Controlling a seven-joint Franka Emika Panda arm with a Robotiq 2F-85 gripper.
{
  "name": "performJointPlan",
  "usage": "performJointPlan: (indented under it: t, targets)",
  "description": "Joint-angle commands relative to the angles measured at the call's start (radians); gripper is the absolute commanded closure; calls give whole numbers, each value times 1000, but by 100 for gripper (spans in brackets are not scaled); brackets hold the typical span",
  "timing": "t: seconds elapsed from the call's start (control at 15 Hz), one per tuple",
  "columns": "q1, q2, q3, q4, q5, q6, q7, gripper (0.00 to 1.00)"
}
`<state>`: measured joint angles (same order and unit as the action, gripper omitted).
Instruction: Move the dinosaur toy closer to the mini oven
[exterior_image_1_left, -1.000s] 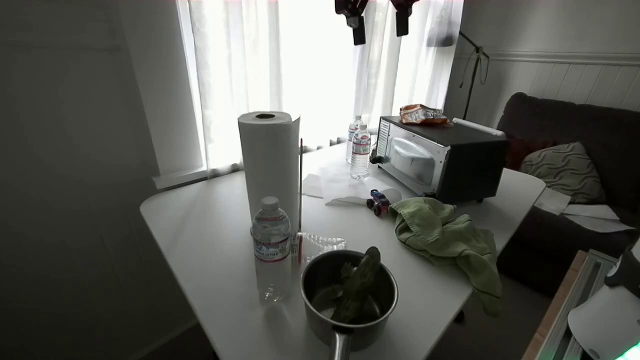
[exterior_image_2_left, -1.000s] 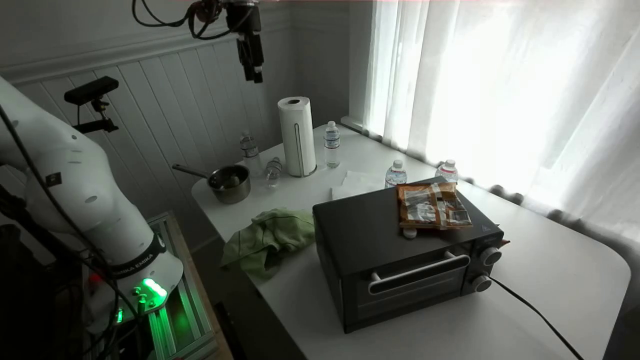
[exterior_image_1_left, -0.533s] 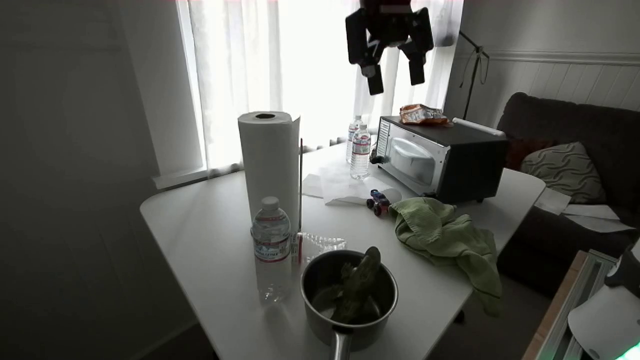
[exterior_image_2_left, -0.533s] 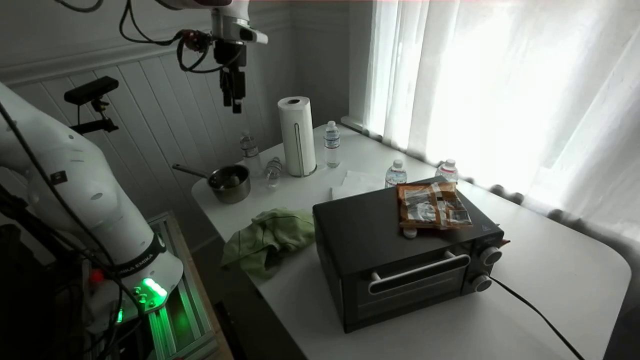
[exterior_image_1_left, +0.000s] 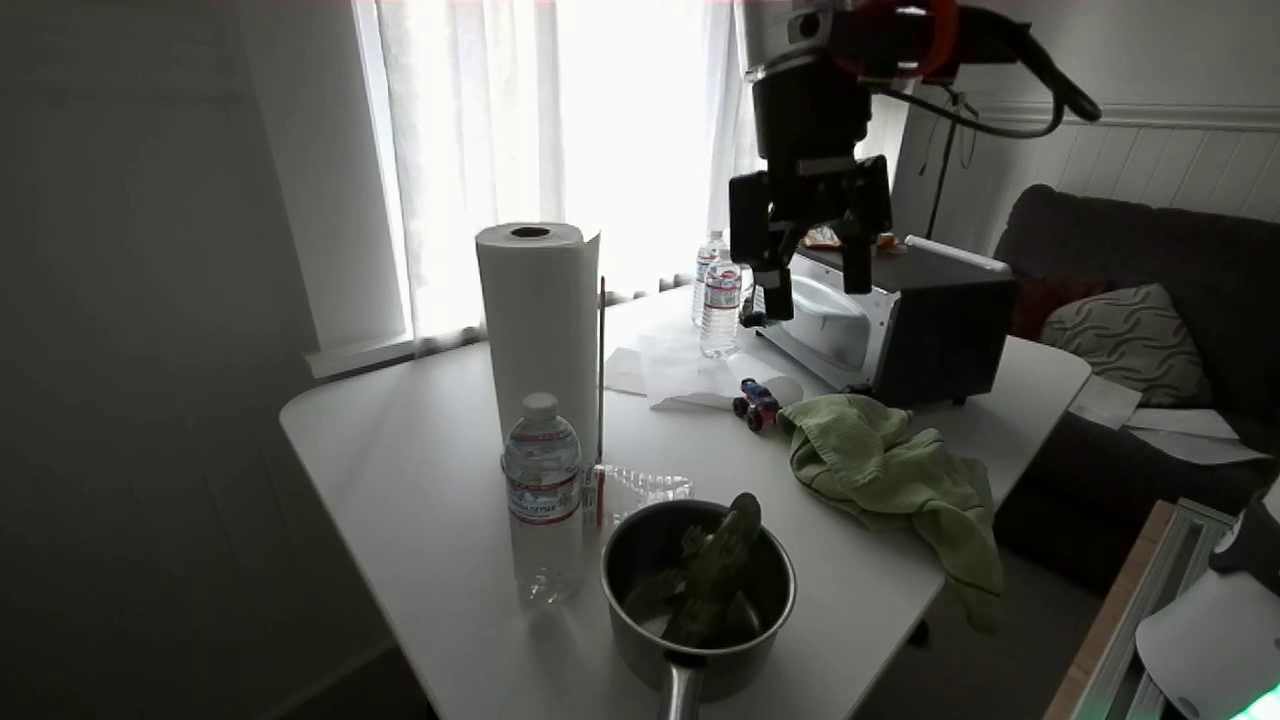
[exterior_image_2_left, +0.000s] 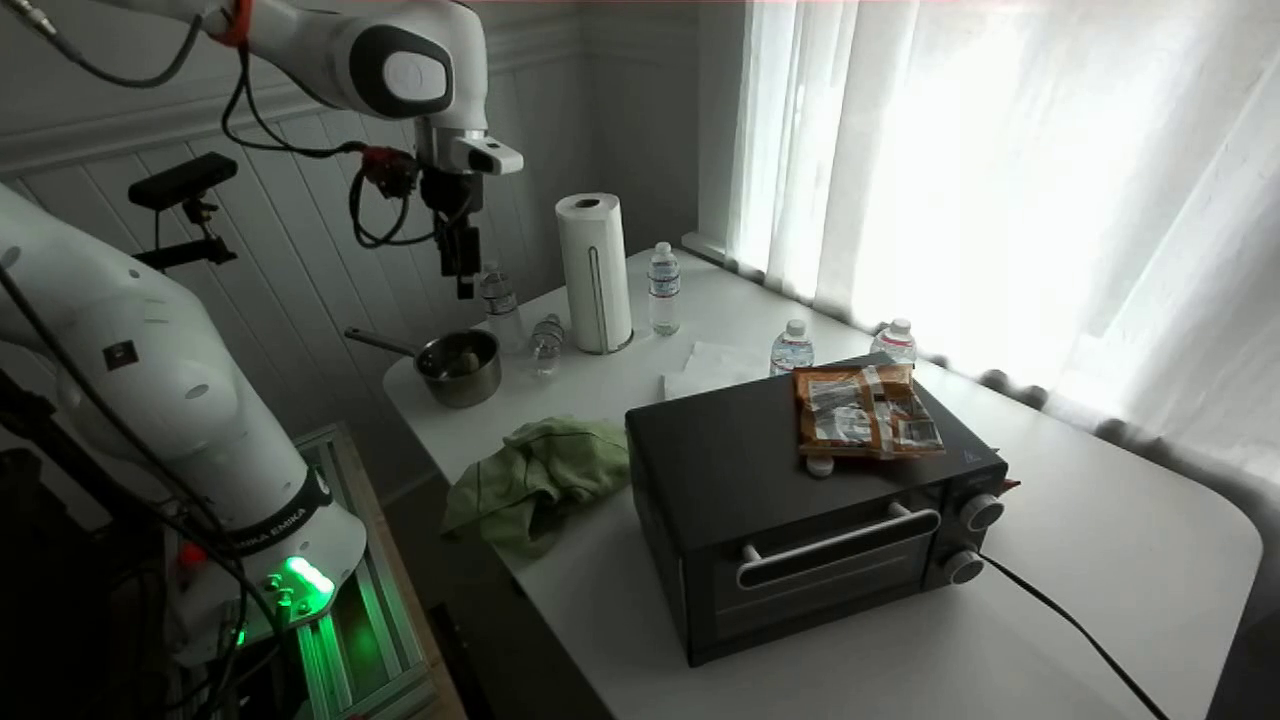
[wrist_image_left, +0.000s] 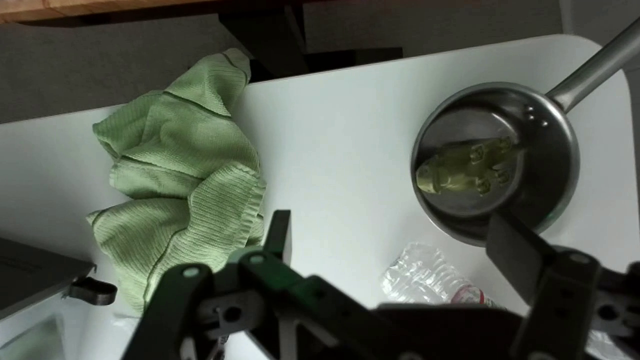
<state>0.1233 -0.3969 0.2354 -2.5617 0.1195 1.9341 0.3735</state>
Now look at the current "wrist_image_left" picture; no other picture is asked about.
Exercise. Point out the wooden table with dark legs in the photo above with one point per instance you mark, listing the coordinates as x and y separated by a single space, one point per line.
260 35

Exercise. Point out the steel saucepan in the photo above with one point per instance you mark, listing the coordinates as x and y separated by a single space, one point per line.
495 165

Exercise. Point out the green ribbed cloth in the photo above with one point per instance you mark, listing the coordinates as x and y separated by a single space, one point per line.
185 185

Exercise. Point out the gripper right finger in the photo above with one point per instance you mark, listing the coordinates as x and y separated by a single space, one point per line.
555 280

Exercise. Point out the clear plastic bottle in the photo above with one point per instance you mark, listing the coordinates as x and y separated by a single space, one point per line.
430 277

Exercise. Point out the green dinosaur toy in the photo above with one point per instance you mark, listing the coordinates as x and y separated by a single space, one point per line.
465 167

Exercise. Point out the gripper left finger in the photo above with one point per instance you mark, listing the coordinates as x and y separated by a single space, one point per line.
270 290

